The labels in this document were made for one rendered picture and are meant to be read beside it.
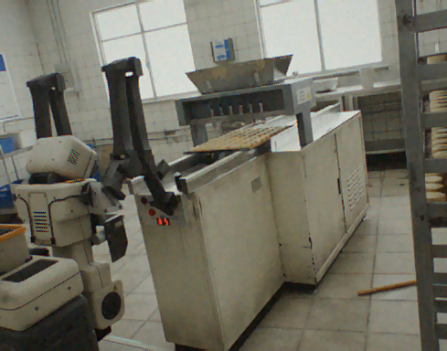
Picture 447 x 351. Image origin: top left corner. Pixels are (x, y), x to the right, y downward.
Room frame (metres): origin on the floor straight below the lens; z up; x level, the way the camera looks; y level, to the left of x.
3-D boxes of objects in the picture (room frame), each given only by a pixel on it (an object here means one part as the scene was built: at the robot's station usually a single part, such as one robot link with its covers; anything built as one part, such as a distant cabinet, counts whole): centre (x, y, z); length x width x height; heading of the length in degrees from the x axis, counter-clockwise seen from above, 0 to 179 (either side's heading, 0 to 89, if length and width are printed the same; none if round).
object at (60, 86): (2.00, 0.65, 1.18); 0.11 x 0.06 x 0.43; 58
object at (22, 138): (5.60, 2.43, 0.90); 0.44 x 0.36 x 0.20; 76
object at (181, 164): (2.79, -0.12, 0.87); 2.01 x 0.03 x 0.07; 148
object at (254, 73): (2.62, -0.19, 1.25); 0.56 x 0.29 x 0.14; 58
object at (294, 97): (2.62, -0.19, 1.01); 0.72 x 0.33 x 0.34; 58
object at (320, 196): (3.02, -0.44, 0.42); 1.28 x 0.72 x 0.84; 148
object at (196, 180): (2.64, -0.37, 0.87); 2.01 x 0.03 x 0.07; 148
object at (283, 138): (2.91, -0.61, 0.88); 1.28 x 0.01 x 0.07; 148
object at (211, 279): (2.19, 0.08, 0.45); 0.70 x 0.34 x 0.90; 148
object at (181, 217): (1.88, 0.28, 0.77); 0.24 x 0.04 x 0.14; 58
